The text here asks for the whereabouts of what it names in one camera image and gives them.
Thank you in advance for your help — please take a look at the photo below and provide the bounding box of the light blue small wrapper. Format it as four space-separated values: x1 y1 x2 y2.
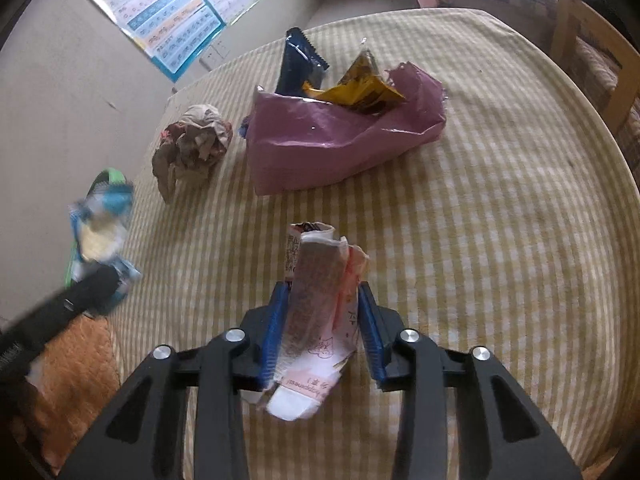
67 181 144 317

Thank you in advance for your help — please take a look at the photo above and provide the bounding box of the pink white paper wrapper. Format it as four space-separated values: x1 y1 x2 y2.
242 222 369 422

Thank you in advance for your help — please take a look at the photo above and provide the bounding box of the red grey paper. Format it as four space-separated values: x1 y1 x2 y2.
151 104 233 204

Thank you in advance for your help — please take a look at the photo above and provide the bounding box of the pink plastic bag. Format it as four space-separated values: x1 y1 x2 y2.
245 62 446 196

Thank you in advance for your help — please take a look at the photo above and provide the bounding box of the yellow snack wrapper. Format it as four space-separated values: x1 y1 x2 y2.
303 49 406 115

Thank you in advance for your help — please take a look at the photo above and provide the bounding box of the dark blue snack wrapper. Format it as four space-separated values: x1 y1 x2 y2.
240 27 331 139

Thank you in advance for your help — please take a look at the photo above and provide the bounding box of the green red trash bin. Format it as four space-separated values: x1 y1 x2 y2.
64 167 132 288

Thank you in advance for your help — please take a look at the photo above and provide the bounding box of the orange fuzzy cushion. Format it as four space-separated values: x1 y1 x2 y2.
1 316 120 474

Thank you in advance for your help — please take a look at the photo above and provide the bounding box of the beige checked table cloth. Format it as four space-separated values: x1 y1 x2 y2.
111 9 639 467

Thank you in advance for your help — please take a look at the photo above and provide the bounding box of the wooden chair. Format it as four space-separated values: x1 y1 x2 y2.
550 0 639 133

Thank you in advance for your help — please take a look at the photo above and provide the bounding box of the white wall socket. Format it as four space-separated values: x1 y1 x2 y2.
200 41 230 72

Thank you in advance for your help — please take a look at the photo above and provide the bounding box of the blue pinyin wall poster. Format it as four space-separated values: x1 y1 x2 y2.
91 0 224 81

